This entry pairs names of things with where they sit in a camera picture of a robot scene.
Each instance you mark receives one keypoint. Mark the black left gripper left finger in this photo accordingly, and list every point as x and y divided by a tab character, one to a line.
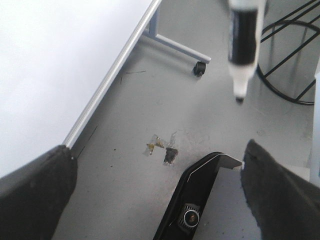
33	197

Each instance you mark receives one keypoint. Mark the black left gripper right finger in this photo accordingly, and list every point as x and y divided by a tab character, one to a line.
284	205

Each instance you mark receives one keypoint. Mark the black white whiteboard marker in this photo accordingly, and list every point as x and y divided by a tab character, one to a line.
246	19

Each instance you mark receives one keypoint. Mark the white whiteboard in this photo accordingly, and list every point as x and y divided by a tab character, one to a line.
57	60

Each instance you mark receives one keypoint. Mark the grey whiteboard stand leg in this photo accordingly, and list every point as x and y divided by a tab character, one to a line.
153	33

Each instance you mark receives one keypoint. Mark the white cabinet edge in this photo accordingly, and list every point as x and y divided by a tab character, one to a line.
315	149

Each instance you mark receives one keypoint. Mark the torn tape remnants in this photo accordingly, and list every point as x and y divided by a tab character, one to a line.
180	146

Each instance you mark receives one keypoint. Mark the black caster wheel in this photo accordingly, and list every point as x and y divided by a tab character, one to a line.
199	69

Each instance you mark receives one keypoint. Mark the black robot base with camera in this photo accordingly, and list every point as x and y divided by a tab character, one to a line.
208	203

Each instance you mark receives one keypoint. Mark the black wire stool frame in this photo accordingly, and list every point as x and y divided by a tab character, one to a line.
292	18

